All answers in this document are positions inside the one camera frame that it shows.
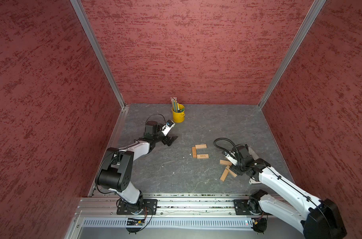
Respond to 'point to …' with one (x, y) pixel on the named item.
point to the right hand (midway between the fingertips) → (238, 162)
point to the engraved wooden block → (203, 156)
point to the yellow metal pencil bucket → (178, 117)
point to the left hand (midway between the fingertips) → (170, 133)
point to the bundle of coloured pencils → (175, 105)
